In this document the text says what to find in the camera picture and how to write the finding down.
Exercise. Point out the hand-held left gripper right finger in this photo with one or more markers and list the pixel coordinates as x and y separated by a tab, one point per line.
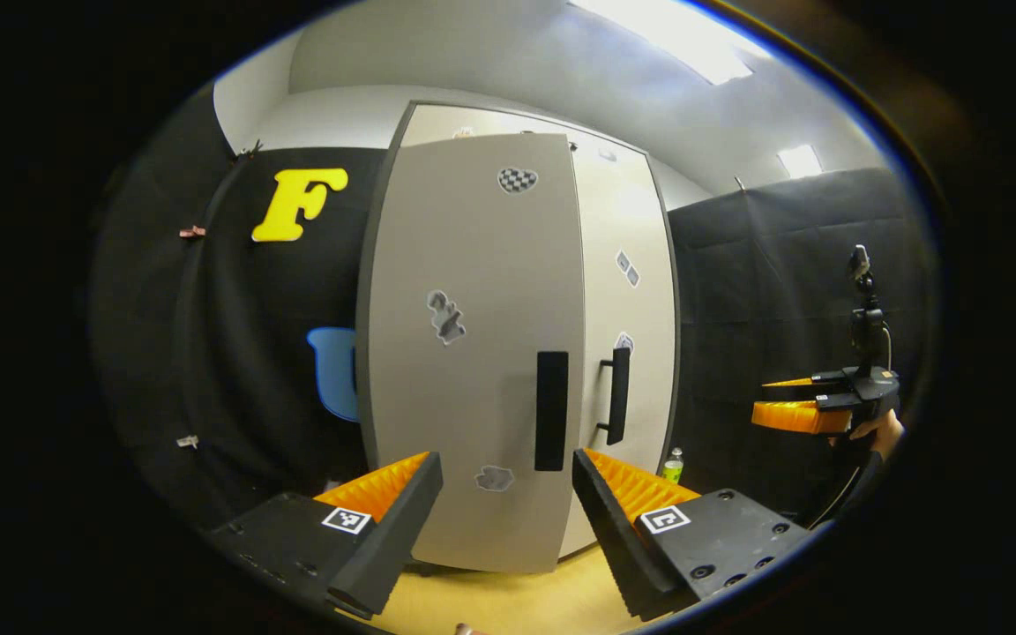
618	538

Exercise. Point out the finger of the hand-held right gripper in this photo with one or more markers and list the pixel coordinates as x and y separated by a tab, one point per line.
799	416
825	382

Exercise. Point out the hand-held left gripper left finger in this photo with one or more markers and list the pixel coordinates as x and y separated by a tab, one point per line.
393	538

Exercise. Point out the white cabinet door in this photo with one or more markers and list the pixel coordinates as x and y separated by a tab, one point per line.
490	265
649	353

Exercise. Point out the white shoe cabinet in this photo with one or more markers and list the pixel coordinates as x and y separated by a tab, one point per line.
361	370

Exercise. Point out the green bottle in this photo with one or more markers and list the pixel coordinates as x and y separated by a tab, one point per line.
673	469

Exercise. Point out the small ceiling light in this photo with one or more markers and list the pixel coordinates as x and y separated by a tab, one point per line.
800	161

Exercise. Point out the red clip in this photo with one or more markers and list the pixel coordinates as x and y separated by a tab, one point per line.
192	232

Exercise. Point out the large ceiling light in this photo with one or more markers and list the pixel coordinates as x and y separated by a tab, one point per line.
676	35

